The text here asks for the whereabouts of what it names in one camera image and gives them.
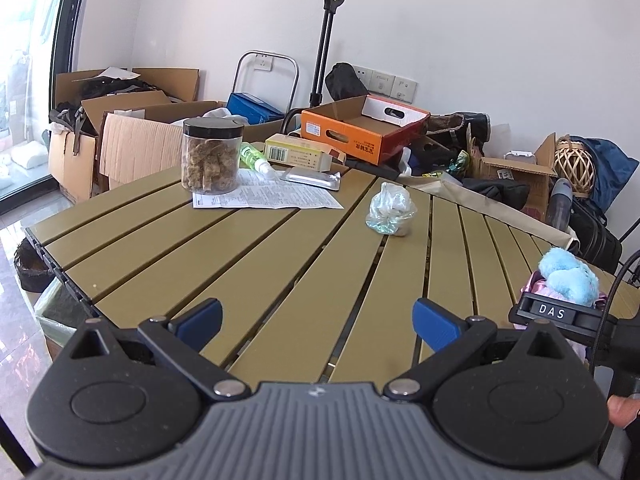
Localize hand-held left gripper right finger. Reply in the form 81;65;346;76
382;297;583;403

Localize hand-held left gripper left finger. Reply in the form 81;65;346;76
59;297;253;403

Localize light blue plush toy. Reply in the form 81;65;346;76
537;248;606;307

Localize person's right hand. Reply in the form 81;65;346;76
606;394;640;430

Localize pink satin cloth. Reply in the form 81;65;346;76
520;270;608;311

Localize black duffel bag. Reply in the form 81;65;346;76
567;197;623;273

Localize olive folding table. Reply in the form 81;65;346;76
25;157;640;391

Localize grey water bottle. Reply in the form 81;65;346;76
545;177;573;231

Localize crumpled clear plastic bag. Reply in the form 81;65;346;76
365;181;417;237

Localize black cloth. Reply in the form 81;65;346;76
462;179;531;210

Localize open brown cardboard box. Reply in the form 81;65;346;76
472;132;558;221

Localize bin with green bag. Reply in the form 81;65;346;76
34;277;83;361

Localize wicker ball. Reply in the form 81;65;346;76
553;135;597;197

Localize blue fabric bag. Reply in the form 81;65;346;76
570;135;640;213

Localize printed paper sheet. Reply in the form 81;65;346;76
192;167;345;209

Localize clear snack jar black lid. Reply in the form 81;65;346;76
181;117;245;195

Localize green patterned packet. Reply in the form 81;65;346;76
422;150;472;178

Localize green spray bottle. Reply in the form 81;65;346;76
239;142;277;178

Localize silver blister pack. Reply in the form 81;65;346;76
278;167;342;191

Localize cardboard box with corrugated flap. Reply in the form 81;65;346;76
82;91;288;192

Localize yellow green medicine box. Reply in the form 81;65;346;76
263;133;333;173

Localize orange cardboard box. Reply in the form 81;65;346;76
301;94;432;166

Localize brown black boot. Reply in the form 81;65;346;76
425;112;493;147

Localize large cardboard box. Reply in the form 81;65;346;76
48;66;201;204

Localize blue box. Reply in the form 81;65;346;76
226;91;287;125

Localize white cushion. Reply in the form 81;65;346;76
10;141;49;170

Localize black clothes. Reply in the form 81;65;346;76
57;77;157;133

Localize black cable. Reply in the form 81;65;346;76
587;249;640;371

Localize metal hand truck frame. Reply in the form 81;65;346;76
234;51;300;111

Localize black window frame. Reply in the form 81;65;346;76
47;0;98;111

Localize black wagon pull handle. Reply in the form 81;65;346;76
307;0;347;111

